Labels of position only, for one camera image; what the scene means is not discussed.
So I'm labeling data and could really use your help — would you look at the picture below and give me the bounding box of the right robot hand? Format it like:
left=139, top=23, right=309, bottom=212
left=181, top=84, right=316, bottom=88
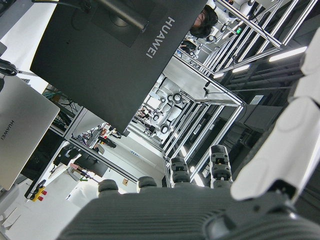
left=58, top=32, right=320, bottom=240

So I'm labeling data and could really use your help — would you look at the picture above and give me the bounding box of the small black monitor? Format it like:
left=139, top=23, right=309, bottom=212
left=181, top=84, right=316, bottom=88
left=74, top=151, right=109, bottom=179

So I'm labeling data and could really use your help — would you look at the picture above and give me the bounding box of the white machine with black rings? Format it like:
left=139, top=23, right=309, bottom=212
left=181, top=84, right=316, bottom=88
left=146, top=76, right=191, bottom=137

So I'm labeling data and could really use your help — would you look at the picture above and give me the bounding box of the yellow emergency stop box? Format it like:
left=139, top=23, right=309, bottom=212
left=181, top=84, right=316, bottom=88
left=30, top=185, right=49, bottom=203

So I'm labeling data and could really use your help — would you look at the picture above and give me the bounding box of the black Huawei monitor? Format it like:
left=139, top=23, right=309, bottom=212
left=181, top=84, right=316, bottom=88
left=29, top=0, right=210, bottom=137

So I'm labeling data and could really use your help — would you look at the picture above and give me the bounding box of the ceiling light strip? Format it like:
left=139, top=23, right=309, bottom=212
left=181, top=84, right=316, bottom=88
left=268, top=46, right=308, bottom=63
left=231, top=64, right=251, bottom=74

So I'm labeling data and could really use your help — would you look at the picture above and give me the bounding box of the silver Huawei laptop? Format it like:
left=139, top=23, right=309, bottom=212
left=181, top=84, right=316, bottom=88
left=0, top=74, right=61, bottom=191

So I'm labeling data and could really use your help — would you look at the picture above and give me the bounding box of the person head black hair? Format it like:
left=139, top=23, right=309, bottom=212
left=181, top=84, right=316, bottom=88
left=189, top=4, right=219, bottom=39

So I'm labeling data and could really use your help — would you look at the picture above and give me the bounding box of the aluminium extrusion frame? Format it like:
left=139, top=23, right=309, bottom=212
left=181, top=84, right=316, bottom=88
left=159, top=73, right=248, bottom=187
left=199, top=0, right=309, bottom=77

